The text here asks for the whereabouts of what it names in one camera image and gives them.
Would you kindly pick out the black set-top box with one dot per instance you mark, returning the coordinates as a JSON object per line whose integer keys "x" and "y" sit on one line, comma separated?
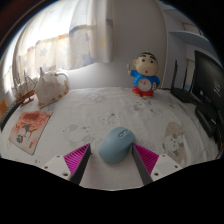
{"x": 207, "y": 120}

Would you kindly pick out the white cartoon-print tablecloth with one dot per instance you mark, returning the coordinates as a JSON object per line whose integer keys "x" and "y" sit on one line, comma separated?
{"x": 100, "y": 106}

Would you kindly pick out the black computer keyboard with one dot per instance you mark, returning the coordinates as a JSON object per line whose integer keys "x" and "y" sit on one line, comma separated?
{"x": 8, "y": 115}

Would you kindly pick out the light blue computer mouse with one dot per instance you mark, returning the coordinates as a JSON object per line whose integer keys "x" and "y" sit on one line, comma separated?
{"x": 116, "y": 146}

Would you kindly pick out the large white conch shell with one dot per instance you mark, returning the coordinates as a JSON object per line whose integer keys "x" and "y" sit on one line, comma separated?
{"x": 50, "y": 88}

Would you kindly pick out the wooden model sailing ship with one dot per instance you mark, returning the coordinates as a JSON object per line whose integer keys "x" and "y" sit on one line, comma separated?
{"x": 26, "y": 95}

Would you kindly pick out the white star-print curtain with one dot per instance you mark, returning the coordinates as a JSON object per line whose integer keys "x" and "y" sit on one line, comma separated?
{"x": 66, "y": 36}

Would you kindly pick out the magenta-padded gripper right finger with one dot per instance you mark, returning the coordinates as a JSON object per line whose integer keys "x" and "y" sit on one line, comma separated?
{"x": 146, "y": 158}

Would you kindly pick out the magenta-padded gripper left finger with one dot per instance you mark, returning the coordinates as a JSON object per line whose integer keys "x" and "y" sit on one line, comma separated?
{"x": 77, "y": 157}

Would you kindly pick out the orange printed mouse pad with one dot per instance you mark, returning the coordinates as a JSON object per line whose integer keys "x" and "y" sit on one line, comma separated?
{"x": 29, "y": 131}

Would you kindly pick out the cartoon boy figure clock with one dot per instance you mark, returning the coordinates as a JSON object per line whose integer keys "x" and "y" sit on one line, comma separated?
{"x": 145, "y": 78}

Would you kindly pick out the white wall shelf unit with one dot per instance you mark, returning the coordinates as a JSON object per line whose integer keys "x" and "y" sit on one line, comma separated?
{"x": 186, "y": 36}

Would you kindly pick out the black flat monitor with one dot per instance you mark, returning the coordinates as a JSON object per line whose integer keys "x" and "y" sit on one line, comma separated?
{"x": 210, "y": 80}

